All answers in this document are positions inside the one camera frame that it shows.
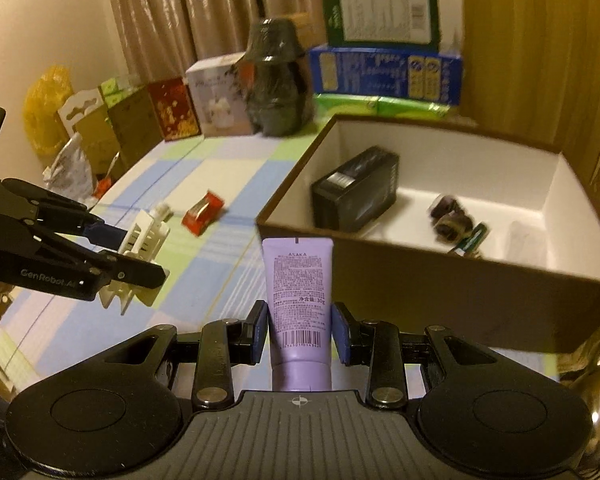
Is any olive gold box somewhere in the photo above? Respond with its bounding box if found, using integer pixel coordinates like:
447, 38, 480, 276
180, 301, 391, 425
106, 87, 163, 166

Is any red snack packet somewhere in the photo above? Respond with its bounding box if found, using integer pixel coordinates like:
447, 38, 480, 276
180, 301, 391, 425
181, 190, 225, 236

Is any checked cloth desktop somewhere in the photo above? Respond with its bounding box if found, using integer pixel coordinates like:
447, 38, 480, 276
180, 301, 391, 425
0, 132, 331, 396

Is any green tissue pack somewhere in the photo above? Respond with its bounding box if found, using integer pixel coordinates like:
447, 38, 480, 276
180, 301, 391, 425
377, 97, 453, 120
314, 92, 381, 121

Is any black box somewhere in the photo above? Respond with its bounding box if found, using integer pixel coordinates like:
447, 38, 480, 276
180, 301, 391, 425
311, 146, 400, 233

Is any brown cardboard box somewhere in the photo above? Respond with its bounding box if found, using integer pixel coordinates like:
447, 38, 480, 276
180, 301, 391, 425
256, 113, 600, 356

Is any white humidifier box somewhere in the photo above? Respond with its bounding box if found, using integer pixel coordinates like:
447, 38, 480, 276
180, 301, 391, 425
185, 51, 261, 137

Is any purple tube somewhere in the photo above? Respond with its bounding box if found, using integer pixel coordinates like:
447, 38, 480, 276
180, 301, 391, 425
261, 236, 337, 392

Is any yellow plastic bag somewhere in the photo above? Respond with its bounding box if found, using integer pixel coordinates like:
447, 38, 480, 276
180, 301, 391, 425
24, 64, 76, 157

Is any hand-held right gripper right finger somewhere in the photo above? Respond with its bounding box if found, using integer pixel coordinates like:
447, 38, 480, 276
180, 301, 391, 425
331, 302, 501, 410

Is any green lip balm tube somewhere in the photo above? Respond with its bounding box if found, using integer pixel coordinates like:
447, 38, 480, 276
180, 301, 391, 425
450, 224, 491, 257

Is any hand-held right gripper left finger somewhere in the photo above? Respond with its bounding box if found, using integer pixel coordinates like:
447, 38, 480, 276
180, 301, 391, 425
100, 301, 270, 411

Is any blue carton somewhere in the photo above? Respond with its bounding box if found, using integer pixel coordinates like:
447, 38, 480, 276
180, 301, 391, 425
308, 44, 465, 107

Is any white plastic bag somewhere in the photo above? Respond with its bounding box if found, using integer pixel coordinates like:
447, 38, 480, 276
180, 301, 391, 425
42, 132, 97, 196

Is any beige curtain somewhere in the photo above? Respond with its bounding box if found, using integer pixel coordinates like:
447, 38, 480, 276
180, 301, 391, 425
102, 0, 421, 86

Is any white hair clip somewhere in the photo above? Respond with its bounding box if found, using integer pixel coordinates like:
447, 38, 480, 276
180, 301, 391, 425
99, 208, 172, 316

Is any cotton swab packet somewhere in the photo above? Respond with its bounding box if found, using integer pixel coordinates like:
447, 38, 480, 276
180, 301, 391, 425
507, 219, 551, 266

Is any red gold-printed box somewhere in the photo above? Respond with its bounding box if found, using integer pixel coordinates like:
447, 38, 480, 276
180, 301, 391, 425
147, 77, 202, 141

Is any small green box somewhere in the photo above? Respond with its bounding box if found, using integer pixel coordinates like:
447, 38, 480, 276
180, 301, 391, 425
99, 75, 141, 106

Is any wrapped black bowl stack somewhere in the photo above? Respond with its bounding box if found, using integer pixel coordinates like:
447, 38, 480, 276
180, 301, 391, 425
242, 18, 317, 137

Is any white hanger card packaging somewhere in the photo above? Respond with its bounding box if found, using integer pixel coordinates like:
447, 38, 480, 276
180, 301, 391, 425
57, 90, 108, 146

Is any green carton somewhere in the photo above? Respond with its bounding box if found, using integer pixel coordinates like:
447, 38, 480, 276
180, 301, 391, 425
321, 0, 441, 52

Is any wooden cabinet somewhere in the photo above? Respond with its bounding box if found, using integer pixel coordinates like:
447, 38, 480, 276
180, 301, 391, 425
460, 0, 600, 191

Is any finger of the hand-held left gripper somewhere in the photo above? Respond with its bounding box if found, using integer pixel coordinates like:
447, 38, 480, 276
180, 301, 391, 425
0, 212, 167, 302
0, 177, 131, 250

